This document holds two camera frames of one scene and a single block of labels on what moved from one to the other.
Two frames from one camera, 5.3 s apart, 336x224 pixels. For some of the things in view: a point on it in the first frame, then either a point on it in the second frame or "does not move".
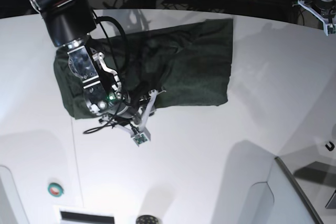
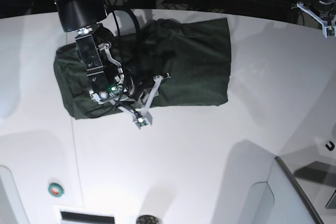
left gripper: x=132 y=113 to x=138 y=83
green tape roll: x=55 y=189 does not move
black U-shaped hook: x=330 y=149 does not move
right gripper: x=327 y=7 does not move
